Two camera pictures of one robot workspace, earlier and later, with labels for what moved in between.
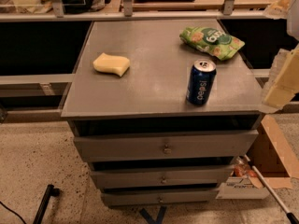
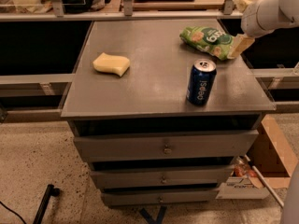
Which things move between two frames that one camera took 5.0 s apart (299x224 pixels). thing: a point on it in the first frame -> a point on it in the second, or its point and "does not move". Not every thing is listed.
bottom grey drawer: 155,197 does not move
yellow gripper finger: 278,8 -> 241,4
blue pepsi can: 202,77 does not move
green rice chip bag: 211,41 does not move
